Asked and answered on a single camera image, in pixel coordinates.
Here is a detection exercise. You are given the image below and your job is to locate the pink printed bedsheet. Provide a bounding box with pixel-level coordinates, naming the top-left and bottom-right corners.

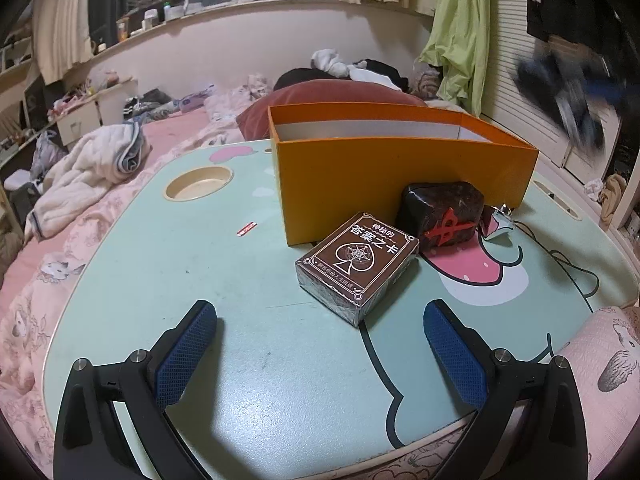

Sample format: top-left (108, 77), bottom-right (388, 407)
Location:
top-left (0, 85), bottom-right (640, 480)

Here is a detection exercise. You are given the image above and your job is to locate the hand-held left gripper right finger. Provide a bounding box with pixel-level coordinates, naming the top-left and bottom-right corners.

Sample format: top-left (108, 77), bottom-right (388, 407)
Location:
top-left (422, 299), bottom-right (588, 480)

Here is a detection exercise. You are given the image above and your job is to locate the white bookshelf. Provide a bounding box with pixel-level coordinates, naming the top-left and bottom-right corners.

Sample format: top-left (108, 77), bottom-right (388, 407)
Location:
top-left (0, 35), bottom-right (38, 111)

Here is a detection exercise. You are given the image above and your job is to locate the cream curtain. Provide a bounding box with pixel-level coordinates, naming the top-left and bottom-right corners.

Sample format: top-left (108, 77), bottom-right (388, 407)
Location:
top-left (32, 0), bottom-right (96, 86)

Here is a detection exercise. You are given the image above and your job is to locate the pale plastic bag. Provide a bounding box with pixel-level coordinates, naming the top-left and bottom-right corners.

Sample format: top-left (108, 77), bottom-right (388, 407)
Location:
top-left (32, 130), bottom-right (68, 181)

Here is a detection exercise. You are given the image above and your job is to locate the purple packet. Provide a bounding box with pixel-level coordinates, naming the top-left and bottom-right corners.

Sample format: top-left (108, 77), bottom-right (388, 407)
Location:
top-left (180, 91), bottom-right (208, 113)

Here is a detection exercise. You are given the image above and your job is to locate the red pillow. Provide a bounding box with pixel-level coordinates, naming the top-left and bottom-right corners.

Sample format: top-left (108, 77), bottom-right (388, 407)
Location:
top-left (235, 79), bottom-right (428, 140)

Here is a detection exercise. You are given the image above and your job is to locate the brown card box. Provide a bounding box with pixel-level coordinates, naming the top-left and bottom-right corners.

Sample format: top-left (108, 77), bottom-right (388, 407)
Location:
top-left (295, 211), bottom-right (420, 328)

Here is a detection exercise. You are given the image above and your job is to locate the dark red marbled pouch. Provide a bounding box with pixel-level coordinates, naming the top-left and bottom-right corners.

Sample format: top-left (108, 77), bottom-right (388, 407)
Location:
top-left (397, 181), bottom-right (487, 256)

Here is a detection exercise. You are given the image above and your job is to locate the white fluffy towel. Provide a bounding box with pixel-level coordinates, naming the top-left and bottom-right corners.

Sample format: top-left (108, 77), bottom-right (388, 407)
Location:
top-left (25, 122), bottom-right (151, 238)

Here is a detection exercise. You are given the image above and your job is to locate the black hanging garment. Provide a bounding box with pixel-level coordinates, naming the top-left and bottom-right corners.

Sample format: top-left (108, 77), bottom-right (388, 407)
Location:
top-left (522, 0), bottom-right (640, 61)

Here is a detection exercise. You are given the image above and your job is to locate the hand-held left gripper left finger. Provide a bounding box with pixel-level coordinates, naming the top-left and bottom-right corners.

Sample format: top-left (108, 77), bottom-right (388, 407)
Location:
top-left (52, 300), bottom-right (218, 480)

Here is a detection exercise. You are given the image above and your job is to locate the white drawer cabinet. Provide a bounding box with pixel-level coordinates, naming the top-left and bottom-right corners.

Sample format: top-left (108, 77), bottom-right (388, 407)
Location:
top-left (54, 95), bottom-right (131, 147)

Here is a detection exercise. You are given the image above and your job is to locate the white socks bundle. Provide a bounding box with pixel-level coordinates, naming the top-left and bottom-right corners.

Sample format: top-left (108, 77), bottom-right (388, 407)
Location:
top-left (311, 49), bottom-right (351, 77)

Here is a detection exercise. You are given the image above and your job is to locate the black and white garment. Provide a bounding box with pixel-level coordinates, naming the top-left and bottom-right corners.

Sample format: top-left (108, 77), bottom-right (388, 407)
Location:
top-left (349, 59), bottom-right (410, 92)

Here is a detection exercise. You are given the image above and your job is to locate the mint green cartoon desktop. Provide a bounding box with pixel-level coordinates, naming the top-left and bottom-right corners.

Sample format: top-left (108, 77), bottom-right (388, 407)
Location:
top-left (37, 137), bottom-right (631, 461)

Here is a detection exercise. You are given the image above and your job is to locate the white stool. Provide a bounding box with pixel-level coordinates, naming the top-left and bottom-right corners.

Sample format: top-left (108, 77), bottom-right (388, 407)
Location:
top-left (2, 170), bottom-right (36, 191)

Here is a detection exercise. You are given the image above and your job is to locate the pale floral garment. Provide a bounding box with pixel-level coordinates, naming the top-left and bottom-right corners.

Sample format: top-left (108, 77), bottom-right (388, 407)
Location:
top-left (242, 74), bottom-right (273, 98)

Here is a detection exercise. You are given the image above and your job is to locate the orange cardboard box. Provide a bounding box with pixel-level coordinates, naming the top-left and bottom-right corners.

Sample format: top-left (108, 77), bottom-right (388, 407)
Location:
top-left (267, 101), bottom-right (540, 247)

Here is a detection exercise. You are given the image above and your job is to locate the beige garment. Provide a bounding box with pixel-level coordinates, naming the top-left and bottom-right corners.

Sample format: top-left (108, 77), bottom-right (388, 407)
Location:
top-left (410, 60), bottom-right (441, 101)

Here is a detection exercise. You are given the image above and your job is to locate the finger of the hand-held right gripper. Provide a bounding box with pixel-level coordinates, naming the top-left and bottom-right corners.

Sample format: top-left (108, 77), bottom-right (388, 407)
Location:
top-left (515, 55), bottom-right (566, 111)

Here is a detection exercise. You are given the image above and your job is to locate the green hanging cloth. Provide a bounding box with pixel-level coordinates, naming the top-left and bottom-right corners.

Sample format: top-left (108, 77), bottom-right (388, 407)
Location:
top-left (419, 0), bottom-right (493, 116)

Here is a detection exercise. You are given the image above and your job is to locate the white louvered wardrobe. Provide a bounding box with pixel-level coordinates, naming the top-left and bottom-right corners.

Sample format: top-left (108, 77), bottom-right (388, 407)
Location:
top-left (480, 0), bottom-right (640, 171)

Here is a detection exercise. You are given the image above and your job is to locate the cream towel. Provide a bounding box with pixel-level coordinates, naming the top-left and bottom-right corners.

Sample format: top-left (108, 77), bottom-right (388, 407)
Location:
top-left (600, 172), bottom-right (628, 226)

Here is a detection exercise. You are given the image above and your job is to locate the dark striped garment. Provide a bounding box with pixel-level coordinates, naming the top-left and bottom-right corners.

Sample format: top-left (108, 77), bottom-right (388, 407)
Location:
top-left (122, 89), bottom-right (173, 121)

